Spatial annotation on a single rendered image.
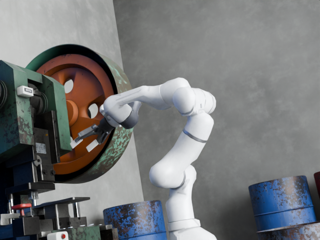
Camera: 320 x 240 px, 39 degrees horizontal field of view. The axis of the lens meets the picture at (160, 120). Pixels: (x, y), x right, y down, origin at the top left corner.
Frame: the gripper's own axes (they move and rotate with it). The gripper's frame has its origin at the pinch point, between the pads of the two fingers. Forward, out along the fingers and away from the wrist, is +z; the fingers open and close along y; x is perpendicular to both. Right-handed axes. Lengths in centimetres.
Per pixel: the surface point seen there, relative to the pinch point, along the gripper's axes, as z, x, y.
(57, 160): 14.6, 2.2, -1.2
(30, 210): 31.6, -17.1, -15.6
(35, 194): 29.9, -8.7, -8.9
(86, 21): 33, 262, 240
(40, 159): 17.0, 2.8, -11.5
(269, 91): -82, 72, 316
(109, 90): -20.9, 28.2, 22.1
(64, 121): 4.5, 21.7, 5.9
